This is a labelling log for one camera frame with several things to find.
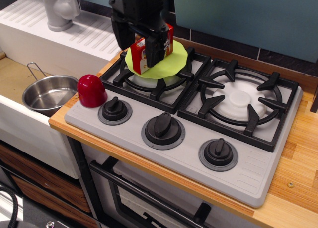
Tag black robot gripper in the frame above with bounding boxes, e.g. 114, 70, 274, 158
109, 0, 168, 67

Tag red cereal box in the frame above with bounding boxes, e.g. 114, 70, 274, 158
130, 24, 174, 75

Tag lime green plastic plate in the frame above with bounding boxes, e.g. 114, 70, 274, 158
125, 40, 188, 79

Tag white toy sink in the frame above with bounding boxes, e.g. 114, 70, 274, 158
0, 0, 120, 179

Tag stainless steel pot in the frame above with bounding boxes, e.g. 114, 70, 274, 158
22, 75, 78, 117

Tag black left burner grate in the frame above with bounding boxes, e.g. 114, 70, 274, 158
100, 47, 212, 114

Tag black burner grate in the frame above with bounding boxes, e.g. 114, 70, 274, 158
100, 47, 212, 114
178, 59, 303, 152

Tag black left stove knob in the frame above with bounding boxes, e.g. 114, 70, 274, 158
98, 96, 133, 126

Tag black stove knob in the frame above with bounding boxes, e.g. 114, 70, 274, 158
141, 112, 185, 150
199, 138, 239, 172
98, 96, 133, 126

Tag grey toy faucet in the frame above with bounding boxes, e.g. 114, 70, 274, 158
43, 0, 80, 32

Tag black middle stove knob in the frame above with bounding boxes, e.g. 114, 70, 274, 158
141, 112, 185, 150

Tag grey toy stove top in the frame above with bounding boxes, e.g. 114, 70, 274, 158
64, 48, 304, 209

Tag black right burner grate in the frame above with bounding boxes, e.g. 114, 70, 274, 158
178, 59, 303, 152

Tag black right stove knob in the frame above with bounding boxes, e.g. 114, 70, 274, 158
199, 138, 239, 172

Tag toy oven door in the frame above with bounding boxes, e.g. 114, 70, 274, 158
82, 145, 255, 228

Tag wooden drawer fronts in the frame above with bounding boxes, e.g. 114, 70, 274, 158
0, 141, 98, 228

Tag black oven door handle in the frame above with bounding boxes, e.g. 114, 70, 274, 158
89, 161, 211, 228

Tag black braided cable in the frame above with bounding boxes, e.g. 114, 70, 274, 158
0, 185, 20, 226

